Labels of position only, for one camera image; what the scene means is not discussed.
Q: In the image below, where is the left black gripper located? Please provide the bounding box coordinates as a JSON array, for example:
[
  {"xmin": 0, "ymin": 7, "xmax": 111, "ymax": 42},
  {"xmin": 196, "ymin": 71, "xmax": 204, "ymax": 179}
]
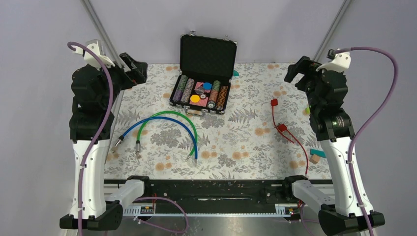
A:
[{"xmin": 92, "ymin": 52, "xmax": 148, "ymax": 108}]

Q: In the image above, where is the red cable padlock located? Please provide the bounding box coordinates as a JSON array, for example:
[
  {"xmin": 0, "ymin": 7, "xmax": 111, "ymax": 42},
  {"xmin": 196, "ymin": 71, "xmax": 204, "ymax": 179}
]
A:
[
  {"xmin": 277, "ymin": 123, "xmax": 308, "ymax": 158},
  {"xmin": 270, "ymin": 99, "xmax": 309, "ymax": 178}
]

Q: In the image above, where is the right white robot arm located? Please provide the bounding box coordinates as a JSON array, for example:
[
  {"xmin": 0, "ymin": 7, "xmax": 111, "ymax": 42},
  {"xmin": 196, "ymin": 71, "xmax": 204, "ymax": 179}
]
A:
[{"xmin": 282, "ymin": 53, "xmax": 385, "ymax": 236}]

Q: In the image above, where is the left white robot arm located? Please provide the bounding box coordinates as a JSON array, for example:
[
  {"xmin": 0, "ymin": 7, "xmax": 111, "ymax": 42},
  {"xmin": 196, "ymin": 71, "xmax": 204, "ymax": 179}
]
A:
[{"xmin": 60, "ymin": 53, "xmax": 153, "ymax": 231}]

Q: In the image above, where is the yellow round chip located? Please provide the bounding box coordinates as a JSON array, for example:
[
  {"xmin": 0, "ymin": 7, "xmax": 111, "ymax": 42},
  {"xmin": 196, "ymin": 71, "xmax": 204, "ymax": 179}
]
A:
[{"xmin": 190, "ymin": 95, "xmax": 201, "ymax": 103}]

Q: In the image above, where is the black poker chip case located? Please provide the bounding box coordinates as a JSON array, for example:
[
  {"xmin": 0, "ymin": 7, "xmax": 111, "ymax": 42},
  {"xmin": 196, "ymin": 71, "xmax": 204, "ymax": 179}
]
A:
[{"xmin": 169, "ymin": 34, "xmax": 238, "ymax": 115}]

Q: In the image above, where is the blue round chip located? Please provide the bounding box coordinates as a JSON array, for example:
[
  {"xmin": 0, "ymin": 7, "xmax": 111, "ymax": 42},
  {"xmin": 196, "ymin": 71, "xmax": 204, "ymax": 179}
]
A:
[{"xmin": 203, "ymin": 82, "xmax": 212, "ymax": 90}]

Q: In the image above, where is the wooden cube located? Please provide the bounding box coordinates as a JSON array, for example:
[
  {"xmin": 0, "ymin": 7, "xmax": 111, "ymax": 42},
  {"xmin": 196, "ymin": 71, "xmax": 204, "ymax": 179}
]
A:
[{"xmin": 309, "ymin": 154, "xmax": 321, "ymax": 165}]

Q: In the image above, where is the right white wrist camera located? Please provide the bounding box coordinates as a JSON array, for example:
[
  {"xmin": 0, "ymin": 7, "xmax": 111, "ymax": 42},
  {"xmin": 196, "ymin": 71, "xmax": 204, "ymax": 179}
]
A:
[{"xmin": 316, "ymin": 49, "xmax": 351, "ymax": 73}]

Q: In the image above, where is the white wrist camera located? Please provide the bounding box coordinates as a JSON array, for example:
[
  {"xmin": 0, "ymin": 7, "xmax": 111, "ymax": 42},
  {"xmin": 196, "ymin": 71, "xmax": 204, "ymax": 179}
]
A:
[
  {"xmin": 316, "ymin": 49, "xmax": 351, "ymax": 73},
  {"xmin": 71, "ymin": 39, "xmax": 115, "ymax": 69}
]

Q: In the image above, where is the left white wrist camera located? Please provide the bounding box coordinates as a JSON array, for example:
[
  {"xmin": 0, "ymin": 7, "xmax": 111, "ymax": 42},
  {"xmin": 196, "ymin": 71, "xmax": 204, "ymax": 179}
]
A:
[{"xmin": 71, "ymin": 39, "xmax": 115, "ymax": 69}]

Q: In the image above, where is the blue cable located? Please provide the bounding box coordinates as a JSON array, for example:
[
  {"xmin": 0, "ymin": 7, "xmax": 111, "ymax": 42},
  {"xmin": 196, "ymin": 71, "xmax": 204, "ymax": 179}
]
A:
[{"xmin": 112, "ymin": 117, "xmax": 199, "ymax": 165}]

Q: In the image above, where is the green cable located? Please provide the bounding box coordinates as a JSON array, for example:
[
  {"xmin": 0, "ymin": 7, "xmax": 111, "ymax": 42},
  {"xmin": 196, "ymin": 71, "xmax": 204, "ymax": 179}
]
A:
[{"xmin": 135, "ymin": 111, "xmax": 198, "ymax": 160}]

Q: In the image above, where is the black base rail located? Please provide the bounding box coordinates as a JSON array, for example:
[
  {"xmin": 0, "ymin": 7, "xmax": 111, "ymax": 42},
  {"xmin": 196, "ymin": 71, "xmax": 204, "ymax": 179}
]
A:
[{"xmin": 128, "ymin": 176, "xmax": 299, "ymax": 216}]

